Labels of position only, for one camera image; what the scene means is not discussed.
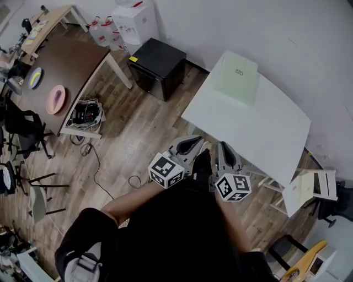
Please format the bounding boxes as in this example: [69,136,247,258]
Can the black cube cabinet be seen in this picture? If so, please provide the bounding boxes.
[126,37,187,102]

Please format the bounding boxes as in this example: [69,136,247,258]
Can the person's black clothing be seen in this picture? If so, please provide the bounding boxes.
[54,176,280,282]

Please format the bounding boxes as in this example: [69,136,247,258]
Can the white table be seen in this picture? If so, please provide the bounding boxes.
[180,50,312,186]

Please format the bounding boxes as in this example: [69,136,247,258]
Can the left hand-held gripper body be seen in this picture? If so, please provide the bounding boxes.
[148,150,194,189]

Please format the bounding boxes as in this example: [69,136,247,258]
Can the person's black trouser leg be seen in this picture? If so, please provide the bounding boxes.
[192,150,213,181]

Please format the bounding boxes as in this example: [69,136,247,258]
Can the person's left forearm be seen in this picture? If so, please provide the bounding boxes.
[101,180,166,228]

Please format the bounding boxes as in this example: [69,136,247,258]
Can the black frame stool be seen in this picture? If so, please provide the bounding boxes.
[268,234,309,272]

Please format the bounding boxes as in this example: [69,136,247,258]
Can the light green item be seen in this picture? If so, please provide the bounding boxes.
[211,51,260,106]

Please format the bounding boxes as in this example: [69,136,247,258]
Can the papers on wooden desk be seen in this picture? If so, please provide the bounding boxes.
[26,19,49,46]

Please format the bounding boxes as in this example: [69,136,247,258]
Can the yellow curved object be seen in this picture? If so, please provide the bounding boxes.
[280,239,329,282]

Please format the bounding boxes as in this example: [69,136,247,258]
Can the light wooden desk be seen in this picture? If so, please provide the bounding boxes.
[20,5,89,60]

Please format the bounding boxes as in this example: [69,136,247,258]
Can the grey shell chair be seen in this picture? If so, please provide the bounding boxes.
[27,172,69,224]

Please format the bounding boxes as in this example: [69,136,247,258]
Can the bin of tangled cables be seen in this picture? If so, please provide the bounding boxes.
[67,95,107,131]

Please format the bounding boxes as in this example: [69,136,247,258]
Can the chair with white patterned cushion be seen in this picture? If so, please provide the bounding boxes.
[0,160,29,197]

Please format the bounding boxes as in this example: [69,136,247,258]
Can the purple plate with yellow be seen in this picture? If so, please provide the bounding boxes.
[28,67,45,90]

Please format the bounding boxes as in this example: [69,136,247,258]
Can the black swivel chair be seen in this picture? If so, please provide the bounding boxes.
[317,180,353,229]

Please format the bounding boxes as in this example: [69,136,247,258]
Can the black mesh office chair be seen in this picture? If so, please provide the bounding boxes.
[4,97,54,160]

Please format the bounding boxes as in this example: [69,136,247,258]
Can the white shelf board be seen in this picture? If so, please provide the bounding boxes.
[15,247,57,282]

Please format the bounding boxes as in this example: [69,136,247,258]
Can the grey shoulder strap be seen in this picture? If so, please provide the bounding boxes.
[65,242,103,282]

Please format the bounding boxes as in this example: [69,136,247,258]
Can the small white box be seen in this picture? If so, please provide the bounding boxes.
[308,244,338,276]

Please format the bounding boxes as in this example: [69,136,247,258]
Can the white folding chair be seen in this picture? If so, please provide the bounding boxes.
[261,168,338,218]

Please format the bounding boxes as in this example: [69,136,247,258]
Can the person's right forearm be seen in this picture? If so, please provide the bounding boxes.
[216,197,256,252]

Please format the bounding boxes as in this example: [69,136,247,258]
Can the dark brown table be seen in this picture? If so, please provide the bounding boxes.
[20,35,133,140]

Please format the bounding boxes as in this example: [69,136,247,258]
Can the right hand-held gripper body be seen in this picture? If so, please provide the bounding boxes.
[211,165,252,203]

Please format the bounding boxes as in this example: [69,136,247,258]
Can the clear jug with red cap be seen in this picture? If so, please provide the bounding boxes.
[101,15,114,42]
[109,27,125,52]
[88,15,109,42]

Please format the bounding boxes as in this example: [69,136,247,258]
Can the pink plate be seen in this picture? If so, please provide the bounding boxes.
[46,84,67,115]

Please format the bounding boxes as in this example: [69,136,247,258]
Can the black floor cable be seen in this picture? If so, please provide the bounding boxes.
[70,134,114,200]

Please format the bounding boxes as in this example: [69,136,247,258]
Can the grey lamp head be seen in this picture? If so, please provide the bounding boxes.
[5,77,25,96]

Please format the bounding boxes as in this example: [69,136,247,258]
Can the white water dispenser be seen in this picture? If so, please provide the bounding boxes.
[111,0,161,46]

